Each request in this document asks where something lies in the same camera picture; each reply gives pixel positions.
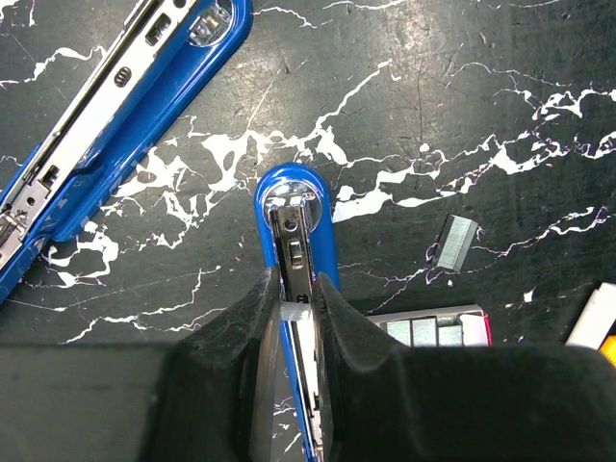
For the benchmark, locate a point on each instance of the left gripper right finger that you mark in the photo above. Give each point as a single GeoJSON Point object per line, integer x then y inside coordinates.
{"type": "Point", "coordinates": [384, 401]}

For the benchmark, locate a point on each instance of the yellow marker cap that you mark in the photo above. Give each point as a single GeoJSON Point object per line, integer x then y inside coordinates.
{"type": "Point", "coordinates": [608, 349]}

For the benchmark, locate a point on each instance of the staple tray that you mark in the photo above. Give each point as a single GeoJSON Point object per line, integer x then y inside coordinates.
{"type": "Point", "coordinates": [455, 326]}

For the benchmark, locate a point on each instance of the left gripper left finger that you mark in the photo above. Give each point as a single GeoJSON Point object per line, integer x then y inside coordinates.
{"type": "Point", "coordinates": [208, 397]}

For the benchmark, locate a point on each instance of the white marker pen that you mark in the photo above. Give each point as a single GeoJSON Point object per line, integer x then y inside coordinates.
{"type": "Point", "coordinates": [595, 320]}

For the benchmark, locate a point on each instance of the staple strip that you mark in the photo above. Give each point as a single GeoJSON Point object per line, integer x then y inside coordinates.
{"type": "Point", "coordinates": [454, 243]}
{"type": "Point", "coordinates": [294, 311]}

